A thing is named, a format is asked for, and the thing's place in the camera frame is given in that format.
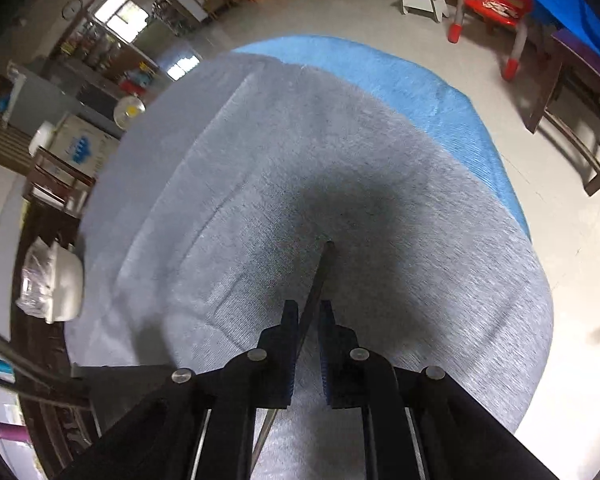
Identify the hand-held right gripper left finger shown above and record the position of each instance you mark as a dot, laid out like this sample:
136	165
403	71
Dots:
294	370

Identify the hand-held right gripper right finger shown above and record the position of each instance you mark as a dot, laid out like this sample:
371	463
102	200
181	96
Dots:
324	360

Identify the dark wooden chopstick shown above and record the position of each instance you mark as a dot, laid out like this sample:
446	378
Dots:
30	387
317	280
30	357

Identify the grey cloth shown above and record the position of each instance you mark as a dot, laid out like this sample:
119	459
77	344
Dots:
380	285

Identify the white bowl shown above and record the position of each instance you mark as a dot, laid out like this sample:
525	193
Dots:
67	280

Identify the carved wooden table rim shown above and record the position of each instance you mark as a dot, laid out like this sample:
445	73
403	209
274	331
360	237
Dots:
45	410

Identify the clear plastic bag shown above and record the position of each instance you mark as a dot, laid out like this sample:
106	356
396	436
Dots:
35	280

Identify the blue cloth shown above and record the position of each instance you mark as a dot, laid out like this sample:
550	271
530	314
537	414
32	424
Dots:
405	85

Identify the dark wooden chair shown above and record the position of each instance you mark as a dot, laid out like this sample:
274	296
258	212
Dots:
55	180

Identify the round electric fan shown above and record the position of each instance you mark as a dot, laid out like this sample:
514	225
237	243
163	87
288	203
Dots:
128	111

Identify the white printed cardboard box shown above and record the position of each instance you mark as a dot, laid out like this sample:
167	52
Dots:
80	147

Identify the white bucket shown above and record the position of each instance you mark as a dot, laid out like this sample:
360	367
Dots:
41	137

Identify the glass display cabinet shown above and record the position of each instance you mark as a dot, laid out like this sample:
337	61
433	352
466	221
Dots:
105	47

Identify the red plastic chair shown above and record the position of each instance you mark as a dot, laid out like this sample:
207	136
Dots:
500	2

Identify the dark wooden table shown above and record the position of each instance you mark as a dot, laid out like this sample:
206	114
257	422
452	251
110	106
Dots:
580	52

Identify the round wall clock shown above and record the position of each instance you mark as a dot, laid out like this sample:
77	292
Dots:
71	8

